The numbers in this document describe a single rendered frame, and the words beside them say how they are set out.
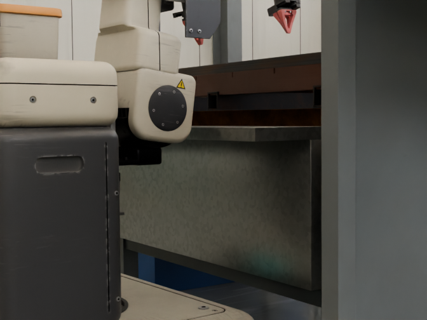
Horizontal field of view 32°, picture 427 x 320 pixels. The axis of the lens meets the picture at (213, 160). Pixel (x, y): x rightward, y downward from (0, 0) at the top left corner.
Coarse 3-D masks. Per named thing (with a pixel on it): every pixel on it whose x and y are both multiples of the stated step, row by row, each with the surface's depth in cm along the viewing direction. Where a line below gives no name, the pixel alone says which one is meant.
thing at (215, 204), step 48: (192, 144) 211; (240, 144) 192; (288, 144) 176; (144, 192) 236; (192, 192) 212; (240, 192) 193; (288, 192) 177; (144, 240) 237; (192, 240) 213; (240, 240) 194; (288, 240) 177
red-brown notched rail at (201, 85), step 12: (228, 72) 202; (240, 72) 197; (252, 72) 193; (264, 72) 189; (276, 72) 185; (288, 72) 181; (300, 72) 178; (312, 72) 174; (204, 84) 212; (216, 84) 207; (228, 84) 202; (240, 84) 198; (252, 84) 193; (264, 84) 189; (276, 84) 185; (288, 84) 181; (300, 84) 178; (312, 84) 174; (204, 96) 215
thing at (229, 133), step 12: (192, 132) 181; (204, 132) 177; (216, 132) 173; (228, 132) 168; (240, 132) 165; (252, 132) 161; (264, 132) 162; (276, 132) 164; (288, 132) 166; (300, 132) 168; (312, 132) 170
